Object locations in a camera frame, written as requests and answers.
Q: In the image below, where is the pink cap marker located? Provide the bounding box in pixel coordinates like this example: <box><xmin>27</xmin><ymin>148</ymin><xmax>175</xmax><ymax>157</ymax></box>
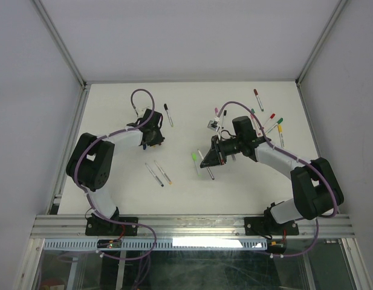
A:
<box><xmin>250</xmin><ymin>114</ymin><xmax>262</xmax><ymax>137</ymax></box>

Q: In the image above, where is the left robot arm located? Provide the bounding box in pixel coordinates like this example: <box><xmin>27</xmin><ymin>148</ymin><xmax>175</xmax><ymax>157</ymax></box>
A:
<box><xmin>66</xmin><ymin>109</ymin><xmax>165</xmax><ymax>235</ymax></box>

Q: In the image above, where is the black cap marker left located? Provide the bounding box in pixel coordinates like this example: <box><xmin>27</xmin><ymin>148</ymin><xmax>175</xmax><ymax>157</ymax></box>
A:
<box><xmin>164</xmin><ymin>103</ymin><xmax>174</xmax><ymax>127</ymax></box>

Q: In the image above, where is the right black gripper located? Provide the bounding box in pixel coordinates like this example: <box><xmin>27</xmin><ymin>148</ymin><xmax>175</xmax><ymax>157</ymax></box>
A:
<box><xmin>199</xmin><ymin>135</ymin><xmax>242</xmax><ymax>168</ymax></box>

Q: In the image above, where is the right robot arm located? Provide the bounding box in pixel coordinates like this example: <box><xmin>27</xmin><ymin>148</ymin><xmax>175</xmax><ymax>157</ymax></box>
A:
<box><xmin>200</xmin><ymin>116</ymin><xmax>344</xmax><ymax>234</ymax></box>

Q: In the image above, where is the aluminium front rail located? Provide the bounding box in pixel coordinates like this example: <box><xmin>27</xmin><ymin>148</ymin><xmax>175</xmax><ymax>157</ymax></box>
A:
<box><xmin>30</xmin><ymin>214</ymin><xmax>355</xmax><ymax>240</ymax></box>

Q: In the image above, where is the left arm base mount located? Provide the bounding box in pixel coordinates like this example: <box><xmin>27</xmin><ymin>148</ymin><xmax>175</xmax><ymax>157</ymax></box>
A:
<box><xmin>85</xmin><ymin>213</ymin><xmax>138</xmax><ymax>237</ymax></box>

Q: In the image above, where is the light green cap marker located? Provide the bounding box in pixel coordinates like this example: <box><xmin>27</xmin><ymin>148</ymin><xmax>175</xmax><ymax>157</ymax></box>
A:
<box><xmin>192</xmin><ymin>152</ymin><xmax>201</xmax><ymax>176</ymax></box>

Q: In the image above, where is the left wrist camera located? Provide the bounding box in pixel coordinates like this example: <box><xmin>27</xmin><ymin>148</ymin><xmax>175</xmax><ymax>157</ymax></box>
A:
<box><xmin>135</xmin><ymin>106</ymin><xmax>150</xmax><ymax>118</ymax></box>

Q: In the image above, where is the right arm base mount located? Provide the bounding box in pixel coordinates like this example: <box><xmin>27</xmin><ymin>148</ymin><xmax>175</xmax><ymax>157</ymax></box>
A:
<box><xmin>244</xmin><ymin>202</ymin><xmax>299</xmax><ymax>240</ymax></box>

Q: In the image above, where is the small black cap marker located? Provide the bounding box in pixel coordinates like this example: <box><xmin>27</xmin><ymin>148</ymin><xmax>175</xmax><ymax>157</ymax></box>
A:
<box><xmin>221</xmin><ymin>110</ymin><xmax>227</xmax><ymax>127</ymax></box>

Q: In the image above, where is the slotted cable duct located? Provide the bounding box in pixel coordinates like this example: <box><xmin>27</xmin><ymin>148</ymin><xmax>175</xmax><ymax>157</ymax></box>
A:
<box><xmin>44</xmin><ymin>237</ymin><xmax>267</xmax><ymax>251</ymax></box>

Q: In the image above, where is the brown cap marker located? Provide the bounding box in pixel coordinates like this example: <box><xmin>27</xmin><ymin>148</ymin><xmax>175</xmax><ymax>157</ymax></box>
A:
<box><xmin>197</xmin><ymin>149</ymin><xmax>216</xmax><ymax>181</ymax></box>

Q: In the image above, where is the controller board with LEDs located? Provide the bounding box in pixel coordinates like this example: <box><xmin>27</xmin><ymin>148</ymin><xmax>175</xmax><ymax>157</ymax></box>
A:
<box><xmin>97</xmin><ymin>239</ymin><xmax>123</xmax><ymax>249</ymax></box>

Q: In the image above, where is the blue marker pen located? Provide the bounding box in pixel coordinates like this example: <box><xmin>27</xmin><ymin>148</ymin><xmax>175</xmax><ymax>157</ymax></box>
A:
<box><xmin>145</xmin><ymin>163</ymin><xmax>164</xmax><ymax>187</ymax></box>

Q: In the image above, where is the yellow marker pen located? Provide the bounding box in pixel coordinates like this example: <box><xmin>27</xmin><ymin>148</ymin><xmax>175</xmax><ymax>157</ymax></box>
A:
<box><xmin>154</xmin><ymin>160</ymin><xmax>172</xmax><ymax>185</ymax></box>

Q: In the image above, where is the dark red cap marker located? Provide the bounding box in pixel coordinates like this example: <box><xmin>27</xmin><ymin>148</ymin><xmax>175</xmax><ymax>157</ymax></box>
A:
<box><xmin>253</xmin><ymin>88</ymin><xmax>264</xmax><ymax>112</ymax></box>

